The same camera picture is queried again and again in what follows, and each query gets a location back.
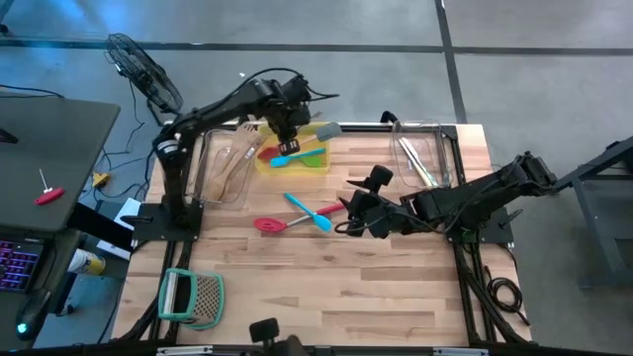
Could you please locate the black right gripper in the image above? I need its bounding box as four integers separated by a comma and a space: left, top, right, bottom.
338, 178, 407, 238

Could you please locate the red slotted spoon steel handle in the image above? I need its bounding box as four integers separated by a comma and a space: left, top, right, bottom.
253, 201, 347, 234

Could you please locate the black floor cable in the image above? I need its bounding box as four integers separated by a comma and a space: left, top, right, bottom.
93, 81, 155, 199
0, 82, 66, 100

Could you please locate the black aluminium rig frame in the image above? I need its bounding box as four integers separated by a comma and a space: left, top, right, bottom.
111, 122, 533, 347

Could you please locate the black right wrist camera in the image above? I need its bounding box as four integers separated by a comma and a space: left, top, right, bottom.
368, 164, 396, 192

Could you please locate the black computer mouse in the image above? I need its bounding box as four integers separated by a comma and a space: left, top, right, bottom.
13, 289, 53, 342

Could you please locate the backlit keyboard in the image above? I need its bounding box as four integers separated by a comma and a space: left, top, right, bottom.
0, 236, 42, 296

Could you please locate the short blue silicone spatula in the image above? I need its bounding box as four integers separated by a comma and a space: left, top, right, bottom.
284, 192, 334, 234

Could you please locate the long blue silicone spatula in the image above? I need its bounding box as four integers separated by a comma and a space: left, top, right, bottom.
269, 146, 326, 169

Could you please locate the black floor fan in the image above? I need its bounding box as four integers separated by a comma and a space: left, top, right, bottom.
105, 33, 197, 125

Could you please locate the teal-handled knife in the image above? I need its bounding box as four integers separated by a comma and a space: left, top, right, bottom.
403, 137, 439, 188

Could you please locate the silver metal bracket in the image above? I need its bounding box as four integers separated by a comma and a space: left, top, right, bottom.
432, 347, 489, 356
156, 345, 214, 356

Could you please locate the grey spatula wooden handle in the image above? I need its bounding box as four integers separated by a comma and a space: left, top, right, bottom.
296, 122, 343, 149

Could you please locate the dark metal bench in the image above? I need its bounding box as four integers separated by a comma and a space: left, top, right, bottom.
545, 135, 633, 291

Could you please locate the black box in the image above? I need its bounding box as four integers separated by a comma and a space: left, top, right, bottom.
68, 201, 136, 253

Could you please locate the yellow translucent plastic bin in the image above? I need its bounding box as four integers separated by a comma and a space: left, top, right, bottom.
254, 122, 331, 177

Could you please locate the wooden fork spoon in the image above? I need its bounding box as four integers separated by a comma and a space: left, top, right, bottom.
217, 123, 259, 192

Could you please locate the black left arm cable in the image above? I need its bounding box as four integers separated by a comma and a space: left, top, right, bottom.
231, 66, 341, 103

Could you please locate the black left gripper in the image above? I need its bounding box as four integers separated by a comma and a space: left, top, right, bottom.
269, 76, 313, 157

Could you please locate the black desk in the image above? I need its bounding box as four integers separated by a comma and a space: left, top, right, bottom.
0, 91, 123, 236

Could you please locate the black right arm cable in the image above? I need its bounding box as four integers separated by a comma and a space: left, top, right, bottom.
333, 220, 370, 237

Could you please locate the white and yellow can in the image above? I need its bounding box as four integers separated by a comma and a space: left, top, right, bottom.
66, 248, 108, 277

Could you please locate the teal framed grater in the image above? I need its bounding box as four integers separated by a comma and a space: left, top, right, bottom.
156, 268, 226, 332

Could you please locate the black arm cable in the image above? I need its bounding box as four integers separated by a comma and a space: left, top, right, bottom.
333, 220, 370, 237
231, 66, 341, 103

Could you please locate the large wooden spoon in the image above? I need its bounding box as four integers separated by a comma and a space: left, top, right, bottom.
205, 129, 253, 202

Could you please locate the coiled black cable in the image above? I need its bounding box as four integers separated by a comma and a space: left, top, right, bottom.
486, 265, 531, 327

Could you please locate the clear plastic bin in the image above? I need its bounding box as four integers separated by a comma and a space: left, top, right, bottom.
389, 117, 454, 189
185, 128, 258, 207

